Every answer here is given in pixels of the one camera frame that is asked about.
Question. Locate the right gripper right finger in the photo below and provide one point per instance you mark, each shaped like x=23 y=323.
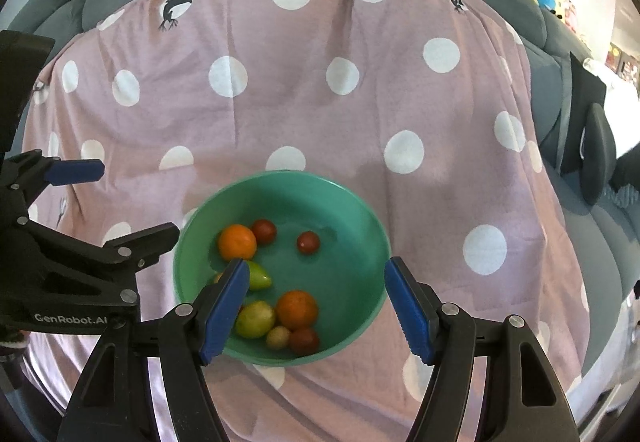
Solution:
x=523 y=399

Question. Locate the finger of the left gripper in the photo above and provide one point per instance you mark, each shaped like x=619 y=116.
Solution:
x=25 y=176
x=136 y=250

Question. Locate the green yellow tomato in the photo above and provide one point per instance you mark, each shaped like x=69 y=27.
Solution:
x=259 y=277
x=255 y=320

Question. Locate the grey sofa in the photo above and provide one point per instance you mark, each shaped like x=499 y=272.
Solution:
x=603 y=235

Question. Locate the orange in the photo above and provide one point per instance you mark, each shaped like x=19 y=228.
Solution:
x=297 y=309
x=237 y=241

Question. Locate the yellow cherry tomato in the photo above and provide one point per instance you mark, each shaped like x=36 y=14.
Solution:
x=278 y=338

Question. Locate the red cherry tomato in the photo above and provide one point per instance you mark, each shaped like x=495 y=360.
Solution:
x=304 y=342
x=308 y=243
x=264 y=231

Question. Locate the green bowl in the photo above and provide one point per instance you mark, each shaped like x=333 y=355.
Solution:
x=345 y=276

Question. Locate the black office chair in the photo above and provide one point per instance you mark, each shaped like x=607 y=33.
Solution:
x=586 y=142

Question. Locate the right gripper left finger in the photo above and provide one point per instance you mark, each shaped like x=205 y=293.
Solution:
x=112 y=400

